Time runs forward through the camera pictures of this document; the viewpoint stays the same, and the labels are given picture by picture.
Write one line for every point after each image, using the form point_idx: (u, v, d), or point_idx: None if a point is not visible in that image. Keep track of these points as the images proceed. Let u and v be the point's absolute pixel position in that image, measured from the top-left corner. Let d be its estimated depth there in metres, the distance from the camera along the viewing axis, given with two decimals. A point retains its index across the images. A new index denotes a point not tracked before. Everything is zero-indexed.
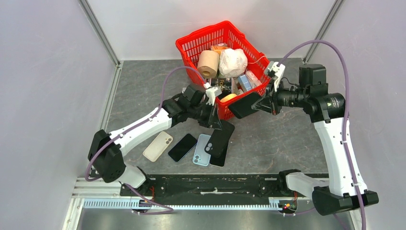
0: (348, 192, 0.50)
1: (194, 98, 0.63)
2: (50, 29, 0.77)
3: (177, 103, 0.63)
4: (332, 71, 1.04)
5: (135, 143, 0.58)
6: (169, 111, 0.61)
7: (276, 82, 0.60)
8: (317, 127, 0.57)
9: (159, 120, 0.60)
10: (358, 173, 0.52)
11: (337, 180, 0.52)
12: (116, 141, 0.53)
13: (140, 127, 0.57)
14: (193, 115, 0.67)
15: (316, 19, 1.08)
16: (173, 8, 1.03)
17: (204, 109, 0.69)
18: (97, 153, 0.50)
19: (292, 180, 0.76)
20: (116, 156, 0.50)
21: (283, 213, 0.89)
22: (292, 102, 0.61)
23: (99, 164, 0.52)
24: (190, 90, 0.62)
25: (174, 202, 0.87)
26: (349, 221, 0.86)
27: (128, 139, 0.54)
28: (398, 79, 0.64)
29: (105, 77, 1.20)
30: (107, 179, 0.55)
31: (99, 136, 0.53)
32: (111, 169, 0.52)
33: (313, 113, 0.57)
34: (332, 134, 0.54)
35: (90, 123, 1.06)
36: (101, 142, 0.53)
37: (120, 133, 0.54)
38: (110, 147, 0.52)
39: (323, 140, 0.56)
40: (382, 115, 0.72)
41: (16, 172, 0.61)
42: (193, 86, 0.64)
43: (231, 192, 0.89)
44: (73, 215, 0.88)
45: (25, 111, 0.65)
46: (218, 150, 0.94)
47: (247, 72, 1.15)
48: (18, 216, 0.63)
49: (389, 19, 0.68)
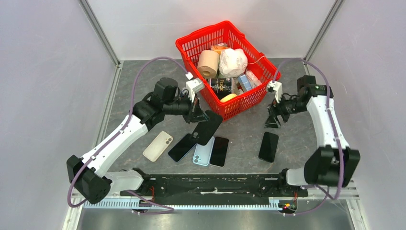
0: (330, 143, 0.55)
1: (164, 95, 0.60)
2: (50, 30, 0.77)
3: (149, 104, 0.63)
4: (333, 71, 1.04)
5: (113, 160, 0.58)
6: (142, 115, 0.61)
7: (276, 95, 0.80)
8: (309, 107, 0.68)
9: (131, 129, 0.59)
10: (341, 133, 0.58)
11: (321, 136, 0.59)
12: (89, 165, 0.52)
13: (113, 142, 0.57)
14: (171, 112, 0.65)
15: (316, 19, 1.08)
16: (172, 8, 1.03)
17: (180, 104, 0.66)
18: (72, 182, 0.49)
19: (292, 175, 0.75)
20: (93, 180, 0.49)
21: (283, 213, 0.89)
22: (294, 109, 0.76)
23: (81, 187, 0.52)
24: (159, 88, 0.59)
25: (174, 202, 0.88)
26: (349, 221, 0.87)
27: (102, 160, 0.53)
28: (398, 79, 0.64)
29: (104, 77, 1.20)
30: (95, 201, 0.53)
31: (71, 163, 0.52)
32: (96, 192, 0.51)
33: (303, 96, 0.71)
34: (318, 104, 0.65)
35: (91, 123, 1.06)
36: (74, 168, 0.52)
37: (92, 155, 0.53)
38: (85, 172, 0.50)
39: (312, 113, 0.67)
40: (382, 116, 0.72)
41: (15, 172, 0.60)
42: (163, 82, 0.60)
43: (231, 193, 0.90)
44: (73, 215, 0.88)
45: (25, 111, 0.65)
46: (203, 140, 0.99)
47: (247, 73, 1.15)
48: (19, 213, 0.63)
49: (389, 19, 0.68)
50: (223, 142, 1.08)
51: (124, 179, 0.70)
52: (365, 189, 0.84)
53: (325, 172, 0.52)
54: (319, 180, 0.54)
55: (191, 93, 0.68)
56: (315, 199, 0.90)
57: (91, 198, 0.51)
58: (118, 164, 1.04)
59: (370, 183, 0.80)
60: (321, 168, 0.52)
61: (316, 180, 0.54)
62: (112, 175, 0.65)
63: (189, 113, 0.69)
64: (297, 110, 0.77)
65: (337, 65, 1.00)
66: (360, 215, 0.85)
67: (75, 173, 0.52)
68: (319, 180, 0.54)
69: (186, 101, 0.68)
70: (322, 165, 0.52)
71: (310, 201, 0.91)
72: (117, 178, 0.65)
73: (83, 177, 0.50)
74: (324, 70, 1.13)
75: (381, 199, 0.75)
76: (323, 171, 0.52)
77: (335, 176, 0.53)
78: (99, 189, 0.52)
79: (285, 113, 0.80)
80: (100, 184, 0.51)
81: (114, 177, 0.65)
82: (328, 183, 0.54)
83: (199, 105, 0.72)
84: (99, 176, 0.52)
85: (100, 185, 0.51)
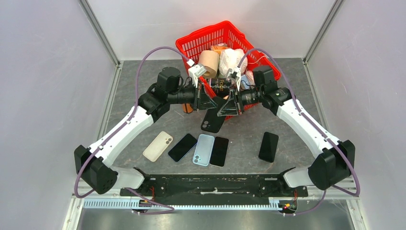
0: (325, 147, 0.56)
1: (167, 85, 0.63)
2: (50, 30, 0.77)
3: (153, 95, 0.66)
4: (333, 71, 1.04)
5: (119, 151, 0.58)
6: (148, 107, 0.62)
7: (238, 83, 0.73)
8: (281, 115, 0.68)
9: (137, 120, 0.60)
10: (326, 131, 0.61)
11: (313, 143, 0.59)
12: (97, 154, 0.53)
13: (120, 132, 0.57)
14: (177, 101, 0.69)
15: (316, 19, 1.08)
16: (172, 8, 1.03)
17: (185, 92, 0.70)
18: (80, 172, 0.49)
19: (291, 178, 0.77)
20: (101, 169, 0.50)
21: (283, 213, 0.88)
22: (254, 99, 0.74)
23: (88, 177, 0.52)
24: (162, 78, 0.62)
25: (175, 202, 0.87)
26: (349, 222, 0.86)
27: (109, 149, 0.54)
28: (398, 79, 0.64)
29: (105, 77, 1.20)
30: (101, 190, 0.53)
31: (79, 153, 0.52)
32: (103, 181, 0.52)
33: (270, 106, 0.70)
34: (289, 111, 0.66)
35: (91, 123, 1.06)
36: (83, 158, 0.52)
37: (100, 145, 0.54)
38: (92, 162, 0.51)
39: (289, 121, 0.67)
40: (382, 115, 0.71)
41: (15, 172, 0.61)
42: (164, 72, 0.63)
43: (231, 192, 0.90)
44: (73, 215, 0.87)
45: (25, 111, 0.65)
46: (213, 127, 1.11)
47: (247, 72, 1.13)
48: (19, 213, 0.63)
49: (389, 20, 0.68)
50: (223, 142, 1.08)
51: (128, 175, 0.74)
52: (366, 190, 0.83)
53: (334, 173, 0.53)
54: (331, 183, 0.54)
55: (195, 79, 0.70)
56: (315, 199, 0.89)
57: (98, 188, 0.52)
58: (118, 164, 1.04)
59: (370, 182, 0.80)
60: (331, 169, 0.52)
61: (330, 184, 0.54)
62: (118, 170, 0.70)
63: (196, 100, 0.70)
64: (256, 101, 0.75)
65: (337, 65, 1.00)
66: (360, 215, 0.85)
67: (82, 163, 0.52)
68: (332, 181, 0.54)
69: (191, 89, 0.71)
70: (330, 169, 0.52)
71: (310, 201, 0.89)
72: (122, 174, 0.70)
73: (90, 167, 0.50)
74: (324, 70, 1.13)
75: (382, 199, 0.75)
76: (332, 173, 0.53)
77: (343, 171, 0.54)
78: (106, 178, 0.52)
79: (244, 102, 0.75)
80: (107, 173, 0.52)
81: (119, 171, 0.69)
82: (338, 181, 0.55)
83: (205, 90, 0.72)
84: (107, 166, 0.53)
85: (107, 174, 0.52)
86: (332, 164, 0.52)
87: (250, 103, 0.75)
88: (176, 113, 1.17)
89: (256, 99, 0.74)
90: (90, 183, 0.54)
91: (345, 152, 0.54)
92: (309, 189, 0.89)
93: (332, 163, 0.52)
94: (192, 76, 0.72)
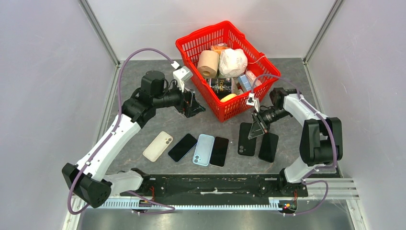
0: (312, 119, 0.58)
1: (152, 89, 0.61)
2: (50, 30, 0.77)
3: (138, 100, 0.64)
4: (333, 70, 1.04)
5: (109, 162, 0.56)
6: (132, 113, 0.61)
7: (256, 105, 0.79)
8: (286, 106, 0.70)
9: (122, 129, 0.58)
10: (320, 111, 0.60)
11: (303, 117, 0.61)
12: (85, 170, 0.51)
13: (107, 144, 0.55)
14: (163, 105, 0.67)
15: (316, 19, 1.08)
16: (172, 8, 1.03)
17: (171, 96, 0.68)
18: (70, 189, 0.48)
19: (290, 171, 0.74)
20: (91, 186, 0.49)
21: (283, 213, 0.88)
22: (273, 116, 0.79)
23: (81, 192, 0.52)
24: (146, 83, 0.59)
25: (175, 202, 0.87)
26: (349, 222, 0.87)
27: (97, 165, 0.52)
28: (398, 79, 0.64)
29: (105, 77, 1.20)
30: (96, 204, 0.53)
31: (66, 171, 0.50)
32: (96, 195, 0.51)
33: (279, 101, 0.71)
34: (290, 97, 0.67)
35: (91, 123, 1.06)
36: (71, 176, 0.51)
37: (86, 161, 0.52)
38: (83, 178, 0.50)
39: (289, 106, 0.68)
40: (382, 115, 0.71)
41: (15, 171, 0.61)
42: (147, 76, 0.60)
43: (231, 193, 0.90)
44: (73, 215, 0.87)
45: (24, 111, 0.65)
46: (249, 150, 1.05)
47: (247, 72, 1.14)
48: (19, 213, 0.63)
49: (389, 19, 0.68)
50: (223, 142, 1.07)
51: (124, 180, 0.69)
52: (365, 190, 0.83)
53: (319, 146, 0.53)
54: (315, 157, 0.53)
55: (181, 83, 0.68)
56: (315, 199, 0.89)
57: (92, 202, 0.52)
58: (118, 164, 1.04)
59: (370, 182, 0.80)
60: (313, 138, 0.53)
61: (315, 158, 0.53)
62: (112, 178, 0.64)
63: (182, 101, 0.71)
64: (277, 118, 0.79)
65: (337, 65, 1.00)
66: (360, 215, 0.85)
67: (72, 179, 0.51)
68: (316, 156, 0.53)
69: (176, 92, 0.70)
70: (312, 138, 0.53)
71: (310, 201, 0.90)
72: (117, 180, 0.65)
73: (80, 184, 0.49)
74: (324, 70, 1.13)
75: (381, 199, 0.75)
76: (316, 144, 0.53)
77: (330, 148, 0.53)
78: (99, 191, 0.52)
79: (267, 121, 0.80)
80: (99, 188, 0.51)
81: (113, 179, 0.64)
82: (324, 159, 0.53)
83: (189, 92, 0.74)
84: (96, 180, 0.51)
85: (100, 188, 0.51)
86: (315, 132, 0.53)
87: (271, 121, 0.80)
88: (175, 113, 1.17)
89: (276, 116, 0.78)
90: (84, 198, 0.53)
91: (331, 125, 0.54)
92: (310, 189, 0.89)
93: (315, 131, 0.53)
94: (176, 79, 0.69)
